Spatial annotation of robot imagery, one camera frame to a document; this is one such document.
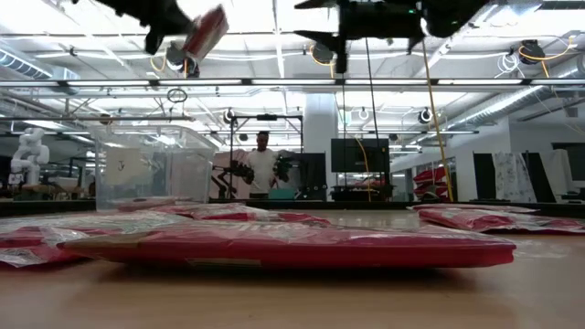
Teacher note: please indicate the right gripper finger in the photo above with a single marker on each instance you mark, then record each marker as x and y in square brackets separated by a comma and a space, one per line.
[320, 4]
[340, 55]

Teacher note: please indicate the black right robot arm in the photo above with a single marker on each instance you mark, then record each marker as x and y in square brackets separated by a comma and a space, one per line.
[452, 16]

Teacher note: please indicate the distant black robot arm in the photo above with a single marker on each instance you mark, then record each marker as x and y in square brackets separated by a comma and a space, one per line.
[283, 166]
[240, 171]

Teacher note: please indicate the long ceiling light strip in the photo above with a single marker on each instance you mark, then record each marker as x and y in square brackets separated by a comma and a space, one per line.
[411, 132]
[292, 82]

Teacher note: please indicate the white pillar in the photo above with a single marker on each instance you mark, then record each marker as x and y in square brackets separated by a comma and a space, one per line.
[320, 123]

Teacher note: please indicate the black television screen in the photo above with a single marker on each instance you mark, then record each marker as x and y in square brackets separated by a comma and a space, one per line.
[343, 155]

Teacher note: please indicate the clear plastic bin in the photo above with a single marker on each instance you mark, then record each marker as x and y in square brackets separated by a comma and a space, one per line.
[192, 151]

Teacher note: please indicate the black cabinet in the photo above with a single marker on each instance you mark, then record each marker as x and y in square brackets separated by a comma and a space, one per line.
[315, 173]

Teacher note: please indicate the white paper label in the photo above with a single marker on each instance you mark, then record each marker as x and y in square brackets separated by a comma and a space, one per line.
[123, 166]

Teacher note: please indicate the person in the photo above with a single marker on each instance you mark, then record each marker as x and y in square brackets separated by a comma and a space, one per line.
[262, 169]

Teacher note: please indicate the red stacked objects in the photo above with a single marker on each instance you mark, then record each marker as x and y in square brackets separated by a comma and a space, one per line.
[429, 176]

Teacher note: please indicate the teal box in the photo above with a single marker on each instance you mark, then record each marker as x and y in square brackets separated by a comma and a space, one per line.
[281, 194]

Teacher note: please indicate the white humanoid robot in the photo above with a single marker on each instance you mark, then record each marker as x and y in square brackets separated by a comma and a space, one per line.
[29, 155]

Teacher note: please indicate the wooden distant table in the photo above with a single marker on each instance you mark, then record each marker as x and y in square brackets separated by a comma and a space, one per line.
[45, 189]

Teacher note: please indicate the black standing panel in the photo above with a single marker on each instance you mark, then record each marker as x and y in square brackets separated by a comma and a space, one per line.
[482, 176]

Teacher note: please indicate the white patterned cloth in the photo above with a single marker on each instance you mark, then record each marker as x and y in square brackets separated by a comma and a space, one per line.
[512, 176]

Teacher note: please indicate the white standing panel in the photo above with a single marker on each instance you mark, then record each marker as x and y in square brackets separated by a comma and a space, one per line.
[560, 169]

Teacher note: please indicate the black monitor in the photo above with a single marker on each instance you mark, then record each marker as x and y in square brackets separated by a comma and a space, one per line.
[578, 160]

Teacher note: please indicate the black distant rig frame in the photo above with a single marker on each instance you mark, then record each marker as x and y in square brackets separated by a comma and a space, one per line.
[266, 117]

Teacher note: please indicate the silver ventilation duct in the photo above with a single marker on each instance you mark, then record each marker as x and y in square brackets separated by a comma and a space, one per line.
[503, 107]
[18, 64]

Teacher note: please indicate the black metal table frame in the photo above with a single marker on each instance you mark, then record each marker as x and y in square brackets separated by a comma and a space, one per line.
[365, 204]

